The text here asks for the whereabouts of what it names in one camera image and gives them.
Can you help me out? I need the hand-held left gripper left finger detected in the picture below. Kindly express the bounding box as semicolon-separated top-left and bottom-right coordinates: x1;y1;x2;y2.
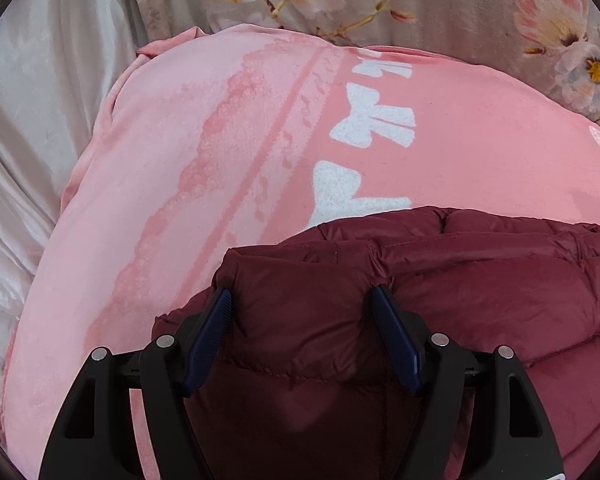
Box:
38;287;232;480

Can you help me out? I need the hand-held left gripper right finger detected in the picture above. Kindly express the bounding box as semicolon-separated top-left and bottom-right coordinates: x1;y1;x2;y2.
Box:
371;285;565;480

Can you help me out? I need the maroon puffer jacket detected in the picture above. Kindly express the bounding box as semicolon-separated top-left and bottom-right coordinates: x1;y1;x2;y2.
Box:
151;205;600;480

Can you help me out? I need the pink printed blanket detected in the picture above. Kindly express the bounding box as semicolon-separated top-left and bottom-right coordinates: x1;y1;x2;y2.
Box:
0;24;600;480

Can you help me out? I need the white satin curtain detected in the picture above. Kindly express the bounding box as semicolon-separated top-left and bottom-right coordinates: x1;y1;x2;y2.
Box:
0;0;151;421

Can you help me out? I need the floral grey cloth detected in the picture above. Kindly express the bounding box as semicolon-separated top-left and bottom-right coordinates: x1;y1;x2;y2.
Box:
115;0;600;131

